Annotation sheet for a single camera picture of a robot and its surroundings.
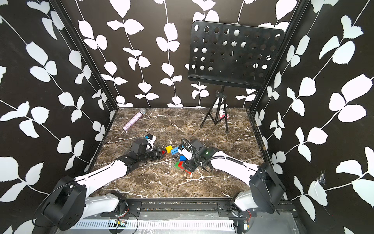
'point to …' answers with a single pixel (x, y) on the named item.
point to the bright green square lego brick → (177, 165)
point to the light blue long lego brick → (174, 150)
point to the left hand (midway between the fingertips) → (164, 149)
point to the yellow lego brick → (169, 148)
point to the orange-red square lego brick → (180, 165)
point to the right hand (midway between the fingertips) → (184, 161)
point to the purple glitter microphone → (133, 120)
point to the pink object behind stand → (222, 116)
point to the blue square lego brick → (182, 158)
